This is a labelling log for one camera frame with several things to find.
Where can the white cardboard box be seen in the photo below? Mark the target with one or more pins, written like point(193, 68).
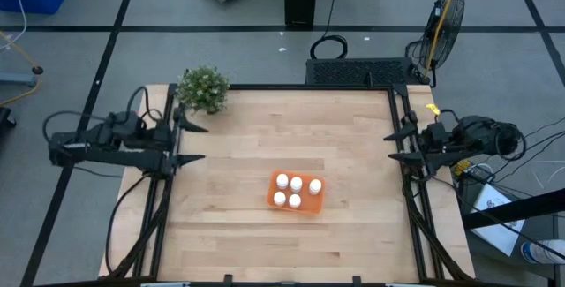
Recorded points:
point(496, 229)

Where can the orange plastic basket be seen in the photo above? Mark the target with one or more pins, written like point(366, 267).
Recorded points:
point(309, 205)

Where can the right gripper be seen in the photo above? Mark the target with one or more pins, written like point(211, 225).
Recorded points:
point(434, 139)

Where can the person's shoe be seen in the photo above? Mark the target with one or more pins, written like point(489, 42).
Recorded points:
point(543, 251)

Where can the white pill bottle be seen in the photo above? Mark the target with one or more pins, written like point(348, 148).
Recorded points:
point(315, 186)
point(279, 198)
point(282, 181)
point(295, 201)
point(296, 184)

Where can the black aluminium table frame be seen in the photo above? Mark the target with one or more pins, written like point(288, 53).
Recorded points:
point(309, 87)

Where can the grey stand base with caster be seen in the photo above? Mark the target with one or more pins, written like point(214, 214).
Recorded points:
point(17, 79)

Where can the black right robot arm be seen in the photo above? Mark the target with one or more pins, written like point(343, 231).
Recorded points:
point(481, 134)

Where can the black metal beam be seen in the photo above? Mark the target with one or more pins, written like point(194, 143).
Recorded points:
point(512, 209)

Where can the black perforated metal case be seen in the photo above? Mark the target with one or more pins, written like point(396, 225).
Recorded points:
point(357, 71)

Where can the black floor object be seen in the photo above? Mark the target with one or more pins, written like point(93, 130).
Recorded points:
point(5, 117)

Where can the small green potted plant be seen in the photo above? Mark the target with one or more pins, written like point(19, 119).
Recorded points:
point(203, 88)

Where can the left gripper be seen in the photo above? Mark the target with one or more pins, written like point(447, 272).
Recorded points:
point(161, 137)

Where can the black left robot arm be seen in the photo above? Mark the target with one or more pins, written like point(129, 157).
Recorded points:
point(123, 159)

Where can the black floor fan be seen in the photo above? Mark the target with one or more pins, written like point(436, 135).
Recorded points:
point(451, 26)

